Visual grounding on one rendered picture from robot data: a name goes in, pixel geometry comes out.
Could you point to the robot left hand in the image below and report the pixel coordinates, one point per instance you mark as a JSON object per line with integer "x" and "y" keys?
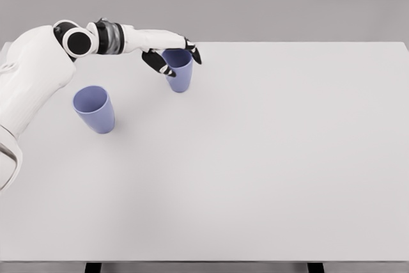
{"x": 163, "y": 40}

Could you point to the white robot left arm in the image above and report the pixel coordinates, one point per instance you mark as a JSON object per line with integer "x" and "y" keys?
{"x": 32, "y": 71}

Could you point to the blue plastic cup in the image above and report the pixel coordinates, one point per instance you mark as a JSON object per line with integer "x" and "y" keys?
{"x": 180, "y": 76}
{"x": 96, "y": 111}

